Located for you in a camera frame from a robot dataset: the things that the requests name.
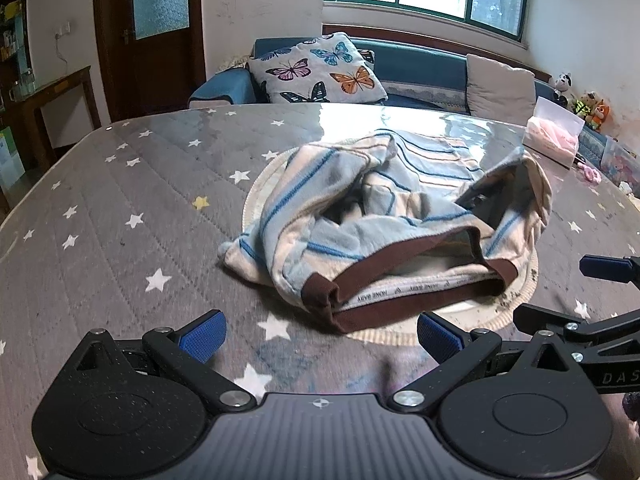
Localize blue striped knit garment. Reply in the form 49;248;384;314
219;128;552;334

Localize pink small object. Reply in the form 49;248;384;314
577;162;602;185

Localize clear plastic storage box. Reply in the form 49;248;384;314
600;138;640;197

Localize clear bag with pink item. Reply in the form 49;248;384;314
523;96;585;168

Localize orange plush toys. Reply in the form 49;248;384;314
570;91;611;131

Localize black white plush toy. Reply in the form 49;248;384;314
548;72;572;108

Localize grey star-patterned table cover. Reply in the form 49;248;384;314
1;104;639;479

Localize beige cushion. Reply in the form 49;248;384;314
465;54;537;126

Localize dark wooden side table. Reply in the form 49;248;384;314
0;65;103;172

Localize butterfly print pillow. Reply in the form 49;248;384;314
247;32;387;104

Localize dark wooden door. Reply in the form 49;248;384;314
93;0;205;122

